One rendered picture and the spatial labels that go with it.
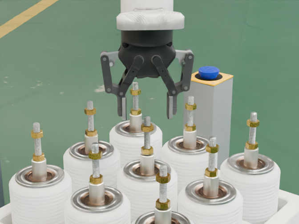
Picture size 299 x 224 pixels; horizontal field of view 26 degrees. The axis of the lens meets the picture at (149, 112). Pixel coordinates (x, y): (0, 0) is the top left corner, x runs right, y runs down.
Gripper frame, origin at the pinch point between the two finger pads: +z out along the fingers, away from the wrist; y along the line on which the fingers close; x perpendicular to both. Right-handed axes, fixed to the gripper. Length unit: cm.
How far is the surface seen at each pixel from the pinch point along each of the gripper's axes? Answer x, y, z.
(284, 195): -3.0, -23.5, 17.3
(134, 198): 4.2, 2.3, 12.7
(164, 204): 17.4, -0.9, 6.5
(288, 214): 3.1, -22.5, 17.3
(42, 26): -194, 31, 35
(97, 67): -133, 8, 35
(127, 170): 0.2, 3.1, 10.0
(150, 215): 14.1, 0.6, 10.1
